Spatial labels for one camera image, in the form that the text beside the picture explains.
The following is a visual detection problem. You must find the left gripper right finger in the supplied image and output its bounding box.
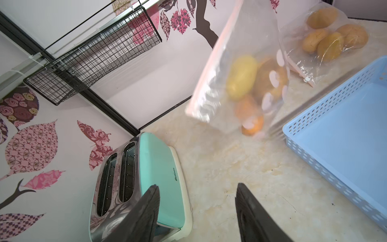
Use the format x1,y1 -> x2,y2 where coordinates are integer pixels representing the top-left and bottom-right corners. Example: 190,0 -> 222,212
235,183 -> 292,242

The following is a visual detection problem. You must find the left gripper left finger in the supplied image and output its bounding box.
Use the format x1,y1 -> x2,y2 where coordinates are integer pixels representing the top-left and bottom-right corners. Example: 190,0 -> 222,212
104,185 -> 160,242

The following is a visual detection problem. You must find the orange potato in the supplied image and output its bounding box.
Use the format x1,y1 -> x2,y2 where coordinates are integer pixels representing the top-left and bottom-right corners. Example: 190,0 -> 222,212
302,29 -> 329,53
234,95 -> 264,136
336,24 -> 369,50
317,32 -> 344,63
306,8 -> 338,29
252,58 -> 289,106

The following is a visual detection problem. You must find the clear zipper bag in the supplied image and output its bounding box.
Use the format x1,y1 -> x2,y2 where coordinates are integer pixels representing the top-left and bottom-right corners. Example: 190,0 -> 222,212
281,2 -> 370,87
185,1 -> 290,139

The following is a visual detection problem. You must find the yellow green potato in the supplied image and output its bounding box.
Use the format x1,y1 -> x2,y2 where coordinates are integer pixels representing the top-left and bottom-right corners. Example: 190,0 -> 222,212
226,55 -> 258,101

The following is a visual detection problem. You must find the mint green toaster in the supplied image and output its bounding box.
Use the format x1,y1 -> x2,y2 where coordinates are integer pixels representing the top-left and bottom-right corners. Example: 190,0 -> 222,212
89,132 -> 193,242

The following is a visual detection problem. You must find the light blue plastic basket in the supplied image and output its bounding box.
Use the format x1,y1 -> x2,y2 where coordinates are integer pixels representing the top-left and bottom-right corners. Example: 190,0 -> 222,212
282,56 -> 387,230

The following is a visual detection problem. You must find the black wire basket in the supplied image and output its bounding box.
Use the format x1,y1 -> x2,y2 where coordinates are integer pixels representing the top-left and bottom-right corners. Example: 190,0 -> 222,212
23,5 -> 162,105

